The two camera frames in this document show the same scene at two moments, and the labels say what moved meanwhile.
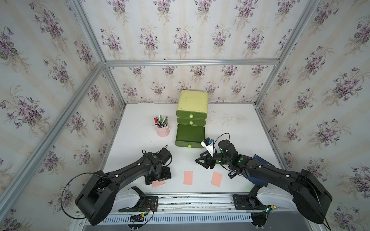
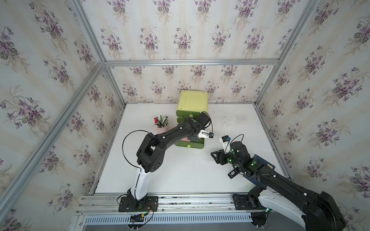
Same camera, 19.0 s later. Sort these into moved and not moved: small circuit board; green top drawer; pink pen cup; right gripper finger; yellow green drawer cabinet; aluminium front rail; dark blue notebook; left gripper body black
Moved: left gripper body black; right gripper finger
Not moved: aluminium front rail; green top drawer; yellow green drawer cabinet; pink pen cup; dark blue notebook; small circuit board
